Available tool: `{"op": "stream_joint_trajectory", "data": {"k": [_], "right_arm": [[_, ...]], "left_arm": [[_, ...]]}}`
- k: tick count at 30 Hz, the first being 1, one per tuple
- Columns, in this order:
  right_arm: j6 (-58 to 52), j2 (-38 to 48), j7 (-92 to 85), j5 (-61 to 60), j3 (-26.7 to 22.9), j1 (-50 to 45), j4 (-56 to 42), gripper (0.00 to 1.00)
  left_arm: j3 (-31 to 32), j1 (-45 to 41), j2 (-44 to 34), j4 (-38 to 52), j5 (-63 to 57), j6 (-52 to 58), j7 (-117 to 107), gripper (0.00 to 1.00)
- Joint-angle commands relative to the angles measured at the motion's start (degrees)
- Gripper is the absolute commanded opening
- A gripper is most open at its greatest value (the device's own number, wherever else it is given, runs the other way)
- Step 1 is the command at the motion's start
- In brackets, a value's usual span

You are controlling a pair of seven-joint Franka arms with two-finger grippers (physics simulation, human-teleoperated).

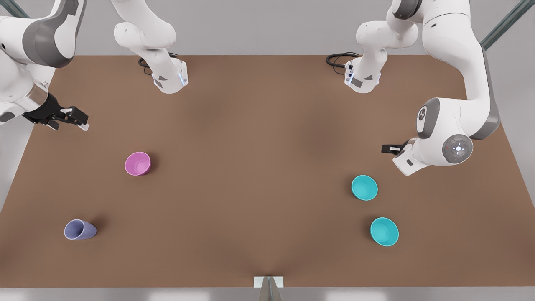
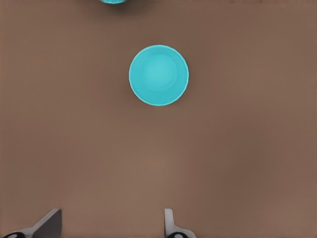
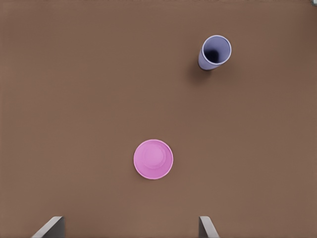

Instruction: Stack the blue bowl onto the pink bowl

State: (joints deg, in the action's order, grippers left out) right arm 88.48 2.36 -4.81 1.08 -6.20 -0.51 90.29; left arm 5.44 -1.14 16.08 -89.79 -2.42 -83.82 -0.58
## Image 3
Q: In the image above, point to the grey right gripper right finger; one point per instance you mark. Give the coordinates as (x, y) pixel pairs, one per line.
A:
(207, 228)

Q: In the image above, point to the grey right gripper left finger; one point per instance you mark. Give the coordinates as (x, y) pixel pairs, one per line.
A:
(50, 228)

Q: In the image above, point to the lavender cup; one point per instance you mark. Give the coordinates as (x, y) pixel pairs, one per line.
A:
(214, 52)

